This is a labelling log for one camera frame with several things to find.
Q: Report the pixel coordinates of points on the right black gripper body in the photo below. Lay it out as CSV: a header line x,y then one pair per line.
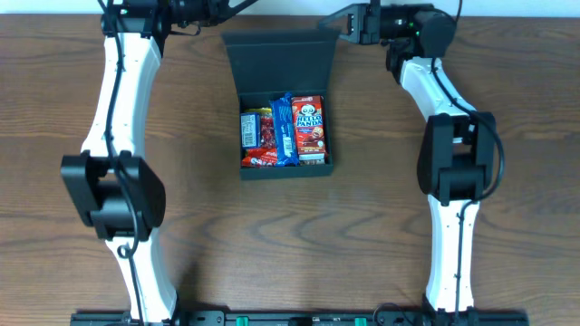
x,y
367,25

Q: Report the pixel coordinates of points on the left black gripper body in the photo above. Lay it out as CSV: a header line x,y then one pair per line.
x,y
180,14

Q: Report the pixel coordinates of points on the black gift box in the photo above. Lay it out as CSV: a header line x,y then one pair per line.
x,y
267,64

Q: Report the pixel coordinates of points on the red Hello Panda box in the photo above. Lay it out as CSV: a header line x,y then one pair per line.
x,y
309,129

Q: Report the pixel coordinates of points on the small dark blue box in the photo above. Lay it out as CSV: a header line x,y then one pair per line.
x,y
250,130

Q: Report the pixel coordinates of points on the blue cookie wrapper pack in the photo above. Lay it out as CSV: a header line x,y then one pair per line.
x,y
284,131

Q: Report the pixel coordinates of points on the red Hacks candy bag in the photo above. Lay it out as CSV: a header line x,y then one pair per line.
x,y
265,155

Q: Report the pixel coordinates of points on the yellow Hacks candy bag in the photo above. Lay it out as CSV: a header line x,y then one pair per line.
x,y
261,111

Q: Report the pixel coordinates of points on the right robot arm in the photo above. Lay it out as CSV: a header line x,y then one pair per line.
x,y
455,163

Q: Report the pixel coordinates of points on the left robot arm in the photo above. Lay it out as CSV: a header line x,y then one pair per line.
x,y
113,189

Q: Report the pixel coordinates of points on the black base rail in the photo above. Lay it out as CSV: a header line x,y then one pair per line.
x,y
383,318

